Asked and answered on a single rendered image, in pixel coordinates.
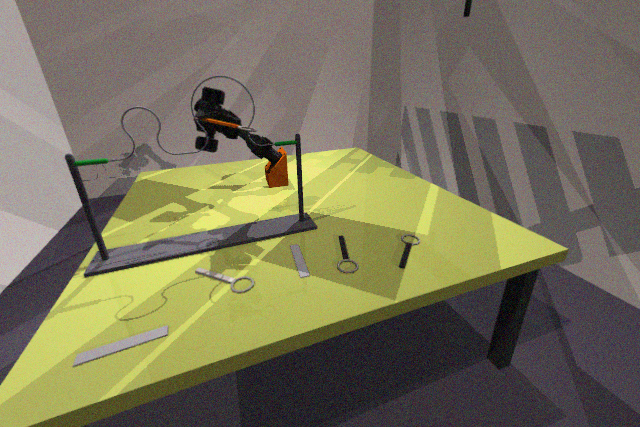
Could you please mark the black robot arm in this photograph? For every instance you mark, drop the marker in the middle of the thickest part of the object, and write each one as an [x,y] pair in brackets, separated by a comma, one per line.
[232,133]

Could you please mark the white ring with flat handle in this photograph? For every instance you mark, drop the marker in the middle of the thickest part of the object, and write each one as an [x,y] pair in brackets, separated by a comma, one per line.
[222,277]

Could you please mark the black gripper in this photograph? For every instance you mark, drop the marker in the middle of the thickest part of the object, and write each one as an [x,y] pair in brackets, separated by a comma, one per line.
[213,96]

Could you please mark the grey handle with white loop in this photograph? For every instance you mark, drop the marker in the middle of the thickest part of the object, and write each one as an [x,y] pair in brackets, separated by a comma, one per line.
[345,256]
[406,250]

